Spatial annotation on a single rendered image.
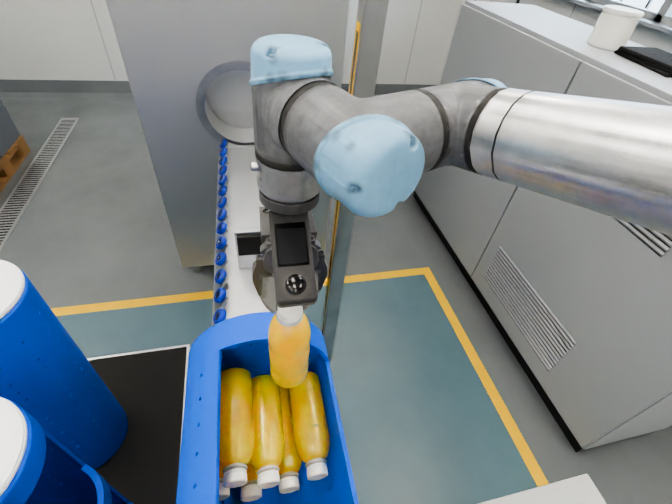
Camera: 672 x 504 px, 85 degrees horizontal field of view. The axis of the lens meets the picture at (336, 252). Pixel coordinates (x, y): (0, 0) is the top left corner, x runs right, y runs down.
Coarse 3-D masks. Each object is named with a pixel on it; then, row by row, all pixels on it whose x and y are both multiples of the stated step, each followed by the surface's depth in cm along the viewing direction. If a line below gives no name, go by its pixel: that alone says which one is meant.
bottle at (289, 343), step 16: (272, 320) 57; (304, 320) 57; (272, 336) 56; (288, 336) 55; (304, 336) 57; (272, 352) 59; (288, 352) 57; (304, 352) 59; (272, 368) 63; (288, 368) 60; (304, 368) 63; (288, 384) 64
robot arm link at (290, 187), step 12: (252, 168) 40; (264, 168) 38; (264, 180) 39; (276, 180) 38; (288, 180) 38; (300, 180) 38; (312, 180) 39; (264, 192) 40; (276, 192) 39; (288, 192) 39; (300, 192) 39; (312, 192) 40
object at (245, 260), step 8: (240, 232) 108; (248, 232) 109; (256, 232) 109; (240, 240) 108; (248, 240) 109; (256, 240) 109; (240, 248) 110; (248, 248) 111; (256, 248) 111; (240, 256) 115; (248, 256) 115; (240, 264) 117; (248, 264) 118
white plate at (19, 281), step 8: (0, 264) 97; (8, 264) 97; (0, 272) 95; (8, 272) 96; (16, 272) 96; (0, 280) 93; (8, 280) 94; (16, 280) 94; (24, 280) 95; (0, 288) 92; (8, 288) 92; (16, 288) 92; (0, 296) 90; (8, 296) 90; (16, 296) 91; (0, 304) 88; (8, 304) 89; (0, 312) 87
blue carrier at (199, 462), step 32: (224, 320) 69; (256, 320) 68; (192, 352) 70; (224, 352) 75; (256, 352) 78; (320, 352) 73; (192, 384) 65; (320, 384) 81; (192, 416) 60; (192, 448) 56; (192, 480) 53; (320, 480) 71; (352, 480) 61
